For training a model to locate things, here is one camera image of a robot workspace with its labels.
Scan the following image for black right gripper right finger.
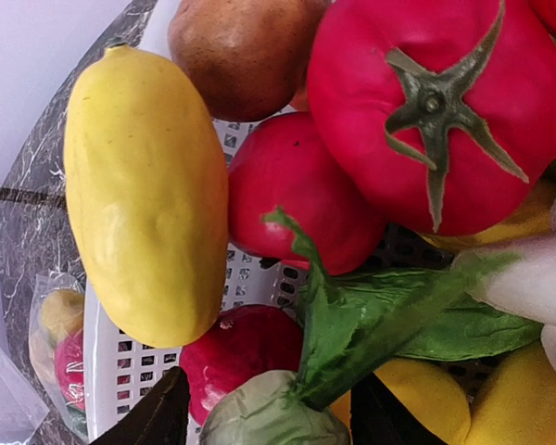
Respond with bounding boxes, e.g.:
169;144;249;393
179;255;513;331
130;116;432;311
350;374;445;445

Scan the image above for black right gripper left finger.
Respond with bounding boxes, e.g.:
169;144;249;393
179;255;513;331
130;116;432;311
93;366;190;445

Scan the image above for red toy apple large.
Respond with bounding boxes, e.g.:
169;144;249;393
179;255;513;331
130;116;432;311
54;330;85;412

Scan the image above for large clear zip bag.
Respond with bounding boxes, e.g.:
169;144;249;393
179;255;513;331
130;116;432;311
28;271;88;444

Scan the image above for small clear zip bag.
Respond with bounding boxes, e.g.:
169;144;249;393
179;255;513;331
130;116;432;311
0;348;49;444

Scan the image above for white toy radish green leaves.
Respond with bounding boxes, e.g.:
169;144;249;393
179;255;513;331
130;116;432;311
198;210;546;444

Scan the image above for yellow toy bell pepper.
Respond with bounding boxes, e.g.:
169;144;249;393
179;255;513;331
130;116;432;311
330;359;472;444

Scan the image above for red toy strawberry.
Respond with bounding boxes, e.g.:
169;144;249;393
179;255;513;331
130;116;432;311
179;304;303;425

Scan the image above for yellow toy lemon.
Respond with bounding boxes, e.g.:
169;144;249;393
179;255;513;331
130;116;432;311
465;342;556;445

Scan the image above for red toy fruit left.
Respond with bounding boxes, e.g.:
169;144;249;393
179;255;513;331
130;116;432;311
229;112;386;275

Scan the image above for red toy pomegranate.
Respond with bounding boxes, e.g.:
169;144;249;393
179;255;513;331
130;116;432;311
308;1;556;236

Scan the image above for brown toy potato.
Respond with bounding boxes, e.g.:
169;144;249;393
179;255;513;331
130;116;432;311
168;0;330;121

